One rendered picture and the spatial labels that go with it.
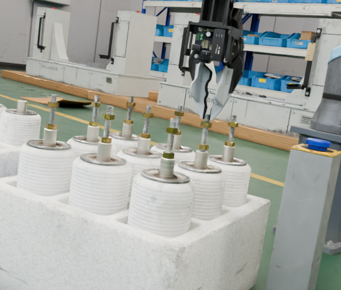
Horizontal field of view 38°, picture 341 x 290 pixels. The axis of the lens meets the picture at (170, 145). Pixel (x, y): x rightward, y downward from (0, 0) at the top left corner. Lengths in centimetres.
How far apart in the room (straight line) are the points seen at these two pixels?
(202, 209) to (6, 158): 51
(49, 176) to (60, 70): 423
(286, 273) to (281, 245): 5
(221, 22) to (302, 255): 40
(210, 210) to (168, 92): 302
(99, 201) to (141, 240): 12
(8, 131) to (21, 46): 665
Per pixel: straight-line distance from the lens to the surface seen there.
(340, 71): 136
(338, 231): 138
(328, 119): 135
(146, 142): 90
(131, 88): 442
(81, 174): 79
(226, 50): 77
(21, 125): 123
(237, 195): 94
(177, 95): 376
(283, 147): 308
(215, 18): 80
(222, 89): 82
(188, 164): 87
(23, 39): 789
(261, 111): 326
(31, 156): 86
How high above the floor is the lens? 42
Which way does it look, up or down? 9 degrees down
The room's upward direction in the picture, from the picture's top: 8 degrees clockwise
